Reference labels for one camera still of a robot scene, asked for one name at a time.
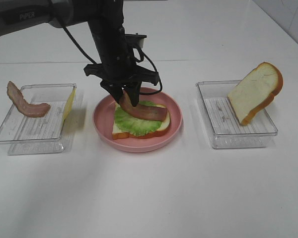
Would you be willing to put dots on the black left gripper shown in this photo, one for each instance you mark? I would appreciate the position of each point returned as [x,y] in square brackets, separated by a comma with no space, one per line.
[119,66]

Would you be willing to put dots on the bacon strip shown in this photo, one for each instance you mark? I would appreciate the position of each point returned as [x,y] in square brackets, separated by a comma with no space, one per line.
[141,111]
[25,108]

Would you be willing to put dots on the green lettuce leaf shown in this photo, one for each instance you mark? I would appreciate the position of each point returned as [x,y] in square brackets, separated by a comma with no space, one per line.
[125,123]

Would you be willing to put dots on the bread slice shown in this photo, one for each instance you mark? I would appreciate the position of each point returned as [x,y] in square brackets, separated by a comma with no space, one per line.
[151,135]
[255,91]

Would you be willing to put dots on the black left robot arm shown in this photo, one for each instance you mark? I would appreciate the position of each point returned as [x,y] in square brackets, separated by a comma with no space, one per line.
[103,17]

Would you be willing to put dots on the pink round plate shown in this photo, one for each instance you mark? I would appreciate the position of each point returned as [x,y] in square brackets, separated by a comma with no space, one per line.
[103,118]

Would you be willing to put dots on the yellow cheese slice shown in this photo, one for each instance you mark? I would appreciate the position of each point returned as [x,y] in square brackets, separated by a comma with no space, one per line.
[68,106]

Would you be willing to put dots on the left clear plastic tray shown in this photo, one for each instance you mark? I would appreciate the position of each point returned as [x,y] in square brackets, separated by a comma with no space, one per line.
[21,135]

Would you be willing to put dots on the clear plastic tray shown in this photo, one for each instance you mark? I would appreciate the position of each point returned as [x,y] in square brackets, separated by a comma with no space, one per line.
[222,126]
[21,135]

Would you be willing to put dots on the right clear plastic tray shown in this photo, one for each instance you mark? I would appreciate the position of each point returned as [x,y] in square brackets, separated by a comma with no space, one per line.
[222,126]

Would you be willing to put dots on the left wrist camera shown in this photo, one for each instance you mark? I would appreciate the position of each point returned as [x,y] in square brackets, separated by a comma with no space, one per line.
[136,39]

